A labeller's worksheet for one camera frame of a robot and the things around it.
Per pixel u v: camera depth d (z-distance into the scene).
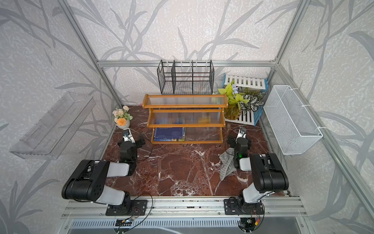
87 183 0.44
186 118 1.12
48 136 0.65
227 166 0.81
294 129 0.61
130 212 0.72
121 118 0.99
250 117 1.11
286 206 0.76
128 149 0.69
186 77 1.05
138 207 0.74
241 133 0.80
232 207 0.73
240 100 0.91
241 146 0.71
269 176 0.44
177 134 0.98
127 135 0.76
